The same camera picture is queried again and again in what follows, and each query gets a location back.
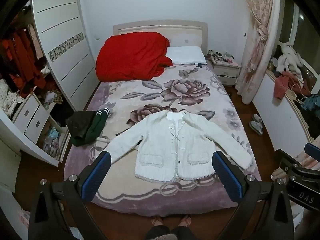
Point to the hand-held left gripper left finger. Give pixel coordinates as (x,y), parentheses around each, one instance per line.
(100,170)

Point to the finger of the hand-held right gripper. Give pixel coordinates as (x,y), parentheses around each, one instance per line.
(313,149)
(283,162)

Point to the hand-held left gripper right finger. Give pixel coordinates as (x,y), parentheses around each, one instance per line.
(226,177)

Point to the white fuzzy jacket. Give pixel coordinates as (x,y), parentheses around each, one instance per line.
(160,155)

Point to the hanging red clothes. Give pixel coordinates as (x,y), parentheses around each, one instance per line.
(22,60)

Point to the green garment with striped cuff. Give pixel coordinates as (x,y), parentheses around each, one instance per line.
(96,127)

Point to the white dresser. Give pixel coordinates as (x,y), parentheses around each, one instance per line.
(280,120)

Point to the grey slipper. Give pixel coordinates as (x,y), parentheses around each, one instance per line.
(257,118)
(256,128)

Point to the teal cloth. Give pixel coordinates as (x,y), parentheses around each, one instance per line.
(310,103)

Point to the black garment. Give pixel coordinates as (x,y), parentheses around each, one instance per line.
(78,123)

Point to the plastic bags on shelf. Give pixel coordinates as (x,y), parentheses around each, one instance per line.
(51,141)

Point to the red cloth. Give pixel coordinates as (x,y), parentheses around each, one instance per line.
(281,83)

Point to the person's left foot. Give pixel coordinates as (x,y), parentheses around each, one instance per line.
(157,222)

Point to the person's dark trousers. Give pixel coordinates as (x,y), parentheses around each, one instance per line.
(170,233)

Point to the white drawer unit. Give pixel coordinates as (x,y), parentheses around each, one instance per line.
(32,120)

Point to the leopard print cloth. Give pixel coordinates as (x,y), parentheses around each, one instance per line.
(53,97)

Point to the floral plush blanket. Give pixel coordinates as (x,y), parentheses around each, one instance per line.
(150,100)

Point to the white plush rabbit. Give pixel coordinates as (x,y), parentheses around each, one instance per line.
(290,57)

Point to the white nightstand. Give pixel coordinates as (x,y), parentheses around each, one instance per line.
(226,71)

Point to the floral print cloth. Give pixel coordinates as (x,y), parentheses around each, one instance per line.
(8,97)

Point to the red quilt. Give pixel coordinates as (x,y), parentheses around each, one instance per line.
(132,55)

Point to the pink floral curtain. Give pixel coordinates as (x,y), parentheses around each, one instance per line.
(257,42)

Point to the clutter of small nightstand items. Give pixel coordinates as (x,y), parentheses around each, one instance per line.
(221,56)

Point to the white pillow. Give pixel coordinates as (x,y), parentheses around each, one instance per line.
(186,54)

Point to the white wardrobe sliding door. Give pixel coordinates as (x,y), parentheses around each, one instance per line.
(65,42)

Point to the window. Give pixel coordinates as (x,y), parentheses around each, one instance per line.
(302,17)

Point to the beige bed headboard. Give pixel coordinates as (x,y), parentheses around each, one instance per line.
(190,33)

